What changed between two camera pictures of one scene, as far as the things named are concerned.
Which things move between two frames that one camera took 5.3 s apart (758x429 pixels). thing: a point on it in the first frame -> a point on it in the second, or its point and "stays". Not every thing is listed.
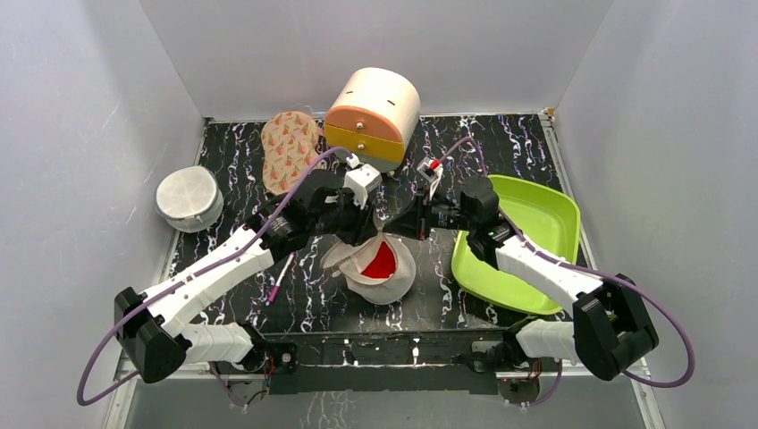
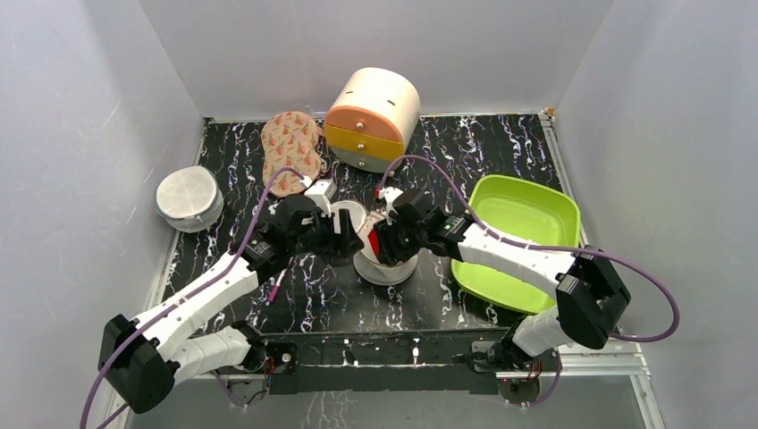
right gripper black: x=420 y=216 -> x=383 y=244
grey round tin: x=189 y=197 stays
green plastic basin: x=546 y=218 stays
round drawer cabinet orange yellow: x=374 y=117 stays
